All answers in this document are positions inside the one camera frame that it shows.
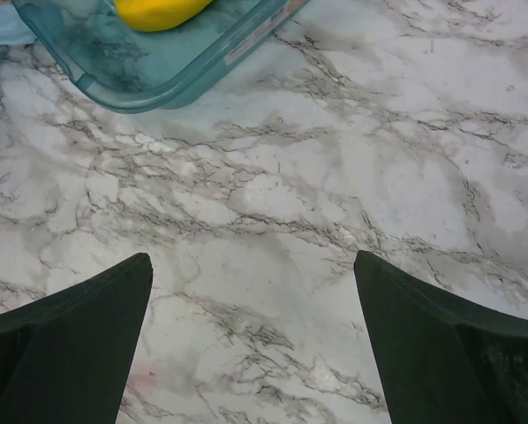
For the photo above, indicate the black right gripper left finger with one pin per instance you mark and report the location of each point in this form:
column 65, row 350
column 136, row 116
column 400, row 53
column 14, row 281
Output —
column 66, row 358

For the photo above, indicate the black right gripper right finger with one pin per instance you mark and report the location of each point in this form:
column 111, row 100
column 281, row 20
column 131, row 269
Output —
column 441, row 358

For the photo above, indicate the teal transparent plastic tray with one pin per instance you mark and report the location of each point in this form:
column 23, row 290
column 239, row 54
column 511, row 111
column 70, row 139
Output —
column 132, row 72

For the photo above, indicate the yellow fake banana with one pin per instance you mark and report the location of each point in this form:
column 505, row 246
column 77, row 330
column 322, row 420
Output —
column 158, row 15

